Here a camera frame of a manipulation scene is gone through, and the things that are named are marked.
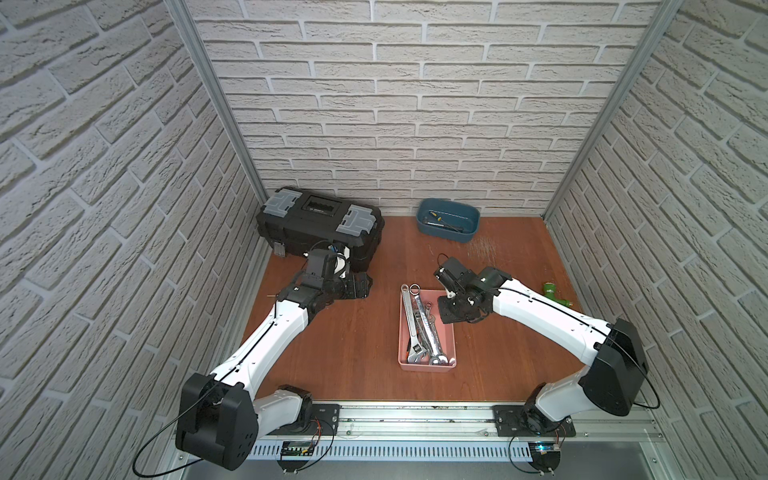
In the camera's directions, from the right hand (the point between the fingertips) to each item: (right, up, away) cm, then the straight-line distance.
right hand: (449, 314), depth 81 cm
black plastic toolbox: (-49, +27, +15) cm, 58 cm away
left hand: (-24, +10, +1) cm, 26 cm away
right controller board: (+21, -31, -12) cm, 39 cm away
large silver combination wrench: (-9, -11, +2) cm, 14 cm away
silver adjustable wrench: (-7, -8, +4) cm, 11 cm away
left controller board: (-40, -31, -8) cm, 52 cm away
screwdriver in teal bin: (+1, +29, +36) cm, 47 cm away
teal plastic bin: (+7, +30, +37) cm, 48 cm away
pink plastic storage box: (0, -8, +8) cm, 11 cm away
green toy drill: (+36, +4, +14) cm, 39 cm away
